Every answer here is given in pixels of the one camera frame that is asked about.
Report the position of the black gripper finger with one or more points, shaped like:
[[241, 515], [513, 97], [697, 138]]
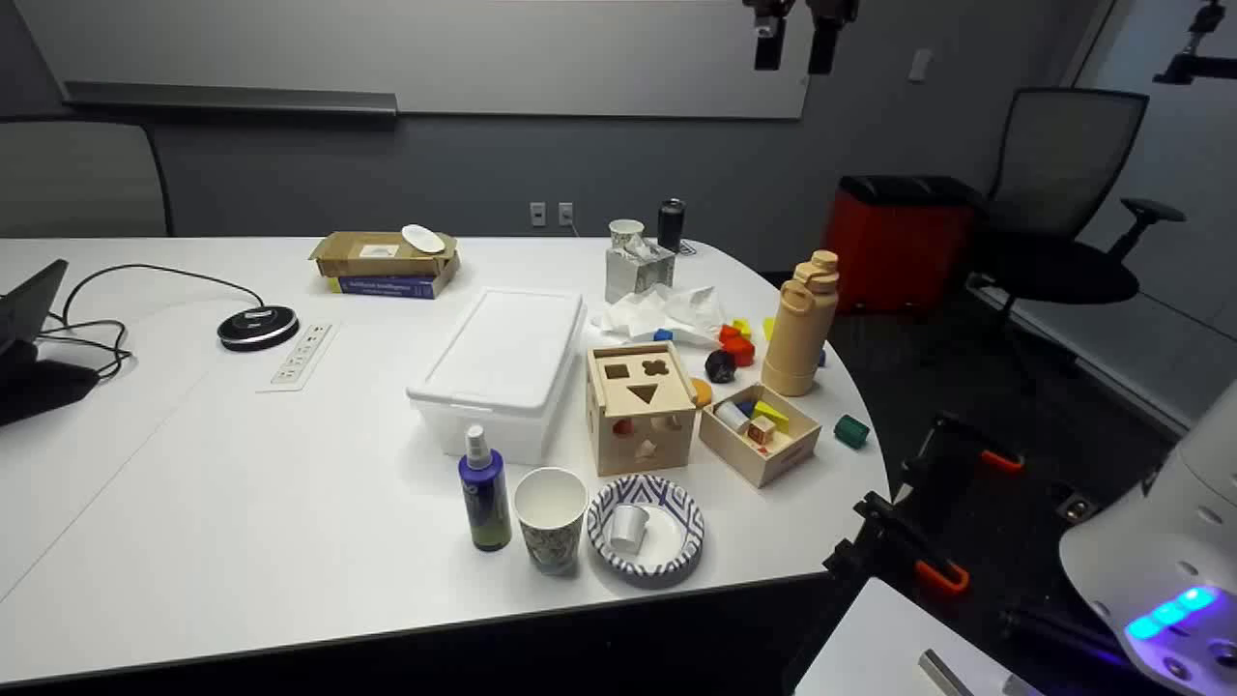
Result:
[[826, 36], [771, 36]]

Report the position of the peach bottle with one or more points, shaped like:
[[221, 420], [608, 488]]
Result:
[[798, 323]]

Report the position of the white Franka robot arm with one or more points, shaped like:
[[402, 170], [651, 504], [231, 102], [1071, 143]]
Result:
[[1162, 542]]

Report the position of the grey marble tissue box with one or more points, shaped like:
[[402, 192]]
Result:
[[639, 272]]

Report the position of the wooden shape sorter box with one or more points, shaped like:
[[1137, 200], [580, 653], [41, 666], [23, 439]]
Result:
[[639, 414]]

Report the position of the white plastic storage box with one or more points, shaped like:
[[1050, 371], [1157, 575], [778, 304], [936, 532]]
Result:
[[495, 352]]

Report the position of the tan cardboard box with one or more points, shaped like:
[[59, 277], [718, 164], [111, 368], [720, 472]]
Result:
[[370, 256]]

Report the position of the purple spray bottle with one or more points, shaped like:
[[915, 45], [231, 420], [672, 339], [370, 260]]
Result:
[[486, 496]]

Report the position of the black tumbler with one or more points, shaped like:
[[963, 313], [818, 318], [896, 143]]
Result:
[[672, 220]]

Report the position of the red bin with black lid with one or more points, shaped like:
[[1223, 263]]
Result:
[[896, 243]]

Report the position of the patterned paper cup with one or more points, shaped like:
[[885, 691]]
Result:
[[550, 518], [623, 233]]

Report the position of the black mesh office chair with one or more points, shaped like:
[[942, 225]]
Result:
[[1058, 194]]

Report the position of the crumpled white tissue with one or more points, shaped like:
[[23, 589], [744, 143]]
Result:
[[660, 313]]

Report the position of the blue block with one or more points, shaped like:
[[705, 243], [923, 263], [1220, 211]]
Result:
[[662, 334]]

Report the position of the whiteboard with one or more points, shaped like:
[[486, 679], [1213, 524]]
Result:
[[450, 50]]

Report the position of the black block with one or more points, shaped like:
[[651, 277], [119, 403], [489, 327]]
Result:
[[720, 365]]

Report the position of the orange disc block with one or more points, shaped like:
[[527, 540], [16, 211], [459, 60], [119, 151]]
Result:
[[700, 390]]

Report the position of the small yellow block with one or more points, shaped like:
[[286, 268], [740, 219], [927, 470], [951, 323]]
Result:
[[776, 414]]

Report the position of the white cylinder block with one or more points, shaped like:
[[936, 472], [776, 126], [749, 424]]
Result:
[[732, 414]]

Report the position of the green block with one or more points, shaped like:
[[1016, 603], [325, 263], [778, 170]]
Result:
[[852, 432]]

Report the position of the white oval object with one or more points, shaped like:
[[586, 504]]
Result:
[[424, 236]]

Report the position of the wooden block tray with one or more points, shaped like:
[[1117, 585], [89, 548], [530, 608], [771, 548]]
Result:
[[760, 452]]

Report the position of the blue book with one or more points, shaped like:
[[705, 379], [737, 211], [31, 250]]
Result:
[[388, 287]]

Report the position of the small white cup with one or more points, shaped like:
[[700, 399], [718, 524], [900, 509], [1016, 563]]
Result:
[[628, 526]]

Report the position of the white table power strip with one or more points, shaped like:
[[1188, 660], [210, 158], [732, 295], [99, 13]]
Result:
[[294, 356]]

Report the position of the black round puck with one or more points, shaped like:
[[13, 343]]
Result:
[[257, 327]]

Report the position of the white sheet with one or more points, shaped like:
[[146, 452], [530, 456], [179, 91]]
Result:
[[876, 644]]

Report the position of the small grey object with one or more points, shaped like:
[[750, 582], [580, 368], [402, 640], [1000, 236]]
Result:
[[947, 670]]

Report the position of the grey conference chair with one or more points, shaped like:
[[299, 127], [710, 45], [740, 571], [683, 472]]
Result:
[[79, 178]]

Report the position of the black laptop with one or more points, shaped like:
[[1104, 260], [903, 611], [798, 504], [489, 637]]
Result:
[[31, 388]]

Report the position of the white light switch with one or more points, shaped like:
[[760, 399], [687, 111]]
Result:
[[918, 64]]

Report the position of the wall power outlet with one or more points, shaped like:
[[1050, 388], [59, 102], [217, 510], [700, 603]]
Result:
[[567, 211], [539, 211]]

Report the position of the black camera on stand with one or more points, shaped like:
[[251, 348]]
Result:
[[1193, 60]]

